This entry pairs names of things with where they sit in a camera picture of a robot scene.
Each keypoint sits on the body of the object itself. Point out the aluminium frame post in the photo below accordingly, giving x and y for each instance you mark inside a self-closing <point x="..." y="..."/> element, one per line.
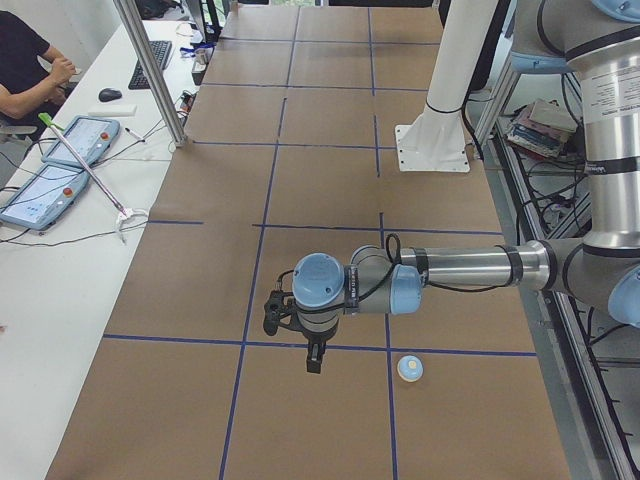
<point x="134" y="26"/>

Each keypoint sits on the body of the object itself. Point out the stack of books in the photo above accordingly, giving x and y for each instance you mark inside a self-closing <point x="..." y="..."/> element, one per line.
<point x="542" y="128"/>

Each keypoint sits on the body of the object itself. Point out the long metal grabber stick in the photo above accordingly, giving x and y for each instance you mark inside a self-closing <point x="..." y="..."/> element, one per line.
<point x="124" y="213"/>

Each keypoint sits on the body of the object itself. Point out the upper teach pendant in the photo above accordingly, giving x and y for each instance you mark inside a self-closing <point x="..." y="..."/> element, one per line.
<point x="90" y="137"/>

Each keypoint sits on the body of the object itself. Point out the blue white call bell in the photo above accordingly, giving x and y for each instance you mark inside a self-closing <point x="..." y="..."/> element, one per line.
<point x="410" y="368"/>

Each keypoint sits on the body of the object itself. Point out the seated person in black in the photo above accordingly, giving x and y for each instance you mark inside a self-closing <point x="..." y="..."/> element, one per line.
<point x="35" y="76"/>

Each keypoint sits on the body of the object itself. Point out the black computer mouse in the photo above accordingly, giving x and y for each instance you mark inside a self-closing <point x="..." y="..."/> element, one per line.
<point x="109" y="94"/>

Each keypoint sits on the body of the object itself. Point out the black marker pen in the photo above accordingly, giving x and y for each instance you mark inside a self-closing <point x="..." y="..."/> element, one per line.
<point x="136" y="136"/>

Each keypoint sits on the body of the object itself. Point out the white camera pedestal column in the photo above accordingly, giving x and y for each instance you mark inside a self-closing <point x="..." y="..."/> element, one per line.
<point x="435" y="141"/>

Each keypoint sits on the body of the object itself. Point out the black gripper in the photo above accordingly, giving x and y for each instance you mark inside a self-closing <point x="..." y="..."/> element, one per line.
<point x="317" y="338"/>

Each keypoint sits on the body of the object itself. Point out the white flat block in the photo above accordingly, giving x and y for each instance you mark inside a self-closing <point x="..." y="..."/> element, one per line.
<point x="112" y="110"/>

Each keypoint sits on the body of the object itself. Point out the teach pendant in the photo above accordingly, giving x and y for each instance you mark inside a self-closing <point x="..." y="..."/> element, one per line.
<point x="45" y="196"/>
<point x="90" y="137"/>

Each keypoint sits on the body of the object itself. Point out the lower teach pendant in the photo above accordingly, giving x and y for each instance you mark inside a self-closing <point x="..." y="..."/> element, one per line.
<point x="45" y="196"/>

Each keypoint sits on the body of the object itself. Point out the metal cup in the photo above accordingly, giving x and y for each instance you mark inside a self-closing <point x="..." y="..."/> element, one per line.
<point x="202" y="56"/>

